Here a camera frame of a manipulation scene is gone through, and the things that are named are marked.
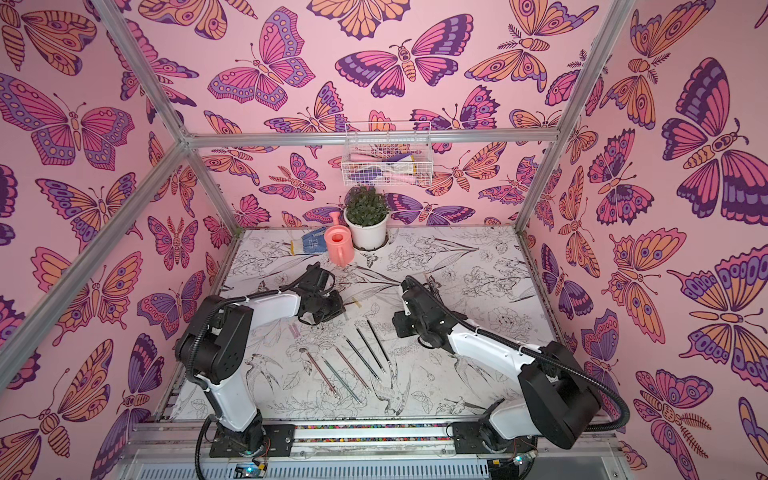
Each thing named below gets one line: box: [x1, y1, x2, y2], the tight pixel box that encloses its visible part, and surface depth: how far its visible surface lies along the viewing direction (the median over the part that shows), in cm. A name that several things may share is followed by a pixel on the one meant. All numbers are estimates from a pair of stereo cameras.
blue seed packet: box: [302, 227, 327, 253], surface depth 119 cm
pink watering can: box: [324, 211, 355, 268], surface depth 105 cm
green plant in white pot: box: [344, 185, 390, 251], surface depth 107 cm
